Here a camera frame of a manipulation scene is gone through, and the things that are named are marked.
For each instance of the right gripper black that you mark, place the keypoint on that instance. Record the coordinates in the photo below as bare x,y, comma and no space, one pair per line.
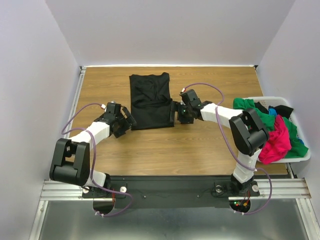
175,111

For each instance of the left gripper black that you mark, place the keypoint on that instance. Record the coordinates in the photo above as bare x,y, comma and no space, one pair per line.
129,123

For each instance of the black t shirt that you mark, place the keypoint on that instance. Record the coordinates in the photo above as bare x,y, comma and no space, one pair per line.
282,110
150,101

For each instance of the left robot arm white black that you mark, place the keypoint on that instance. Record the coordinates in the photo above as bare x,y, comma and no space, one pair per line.
74,158

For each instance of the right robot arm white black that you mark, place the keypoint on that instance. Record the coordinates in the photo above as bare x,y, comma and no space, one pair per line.
243,132

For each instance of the white laundry basket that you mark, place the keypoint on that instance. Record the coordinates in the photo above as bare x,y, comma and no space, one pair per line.
300,105

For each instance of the blue t shirt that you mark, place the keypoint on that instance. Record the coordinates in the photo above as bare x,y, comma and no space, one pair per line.
272,112

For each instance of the pink t shirt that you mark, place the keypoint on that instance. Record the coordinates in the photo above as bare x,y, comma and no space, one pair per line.
278,144

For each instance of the green t shirt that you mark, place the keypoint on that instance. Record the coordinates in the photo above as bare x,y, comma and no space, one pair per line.
285,144

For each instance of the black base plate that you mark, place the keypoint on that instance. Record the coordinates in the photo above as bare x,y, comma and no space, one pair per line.
168,192

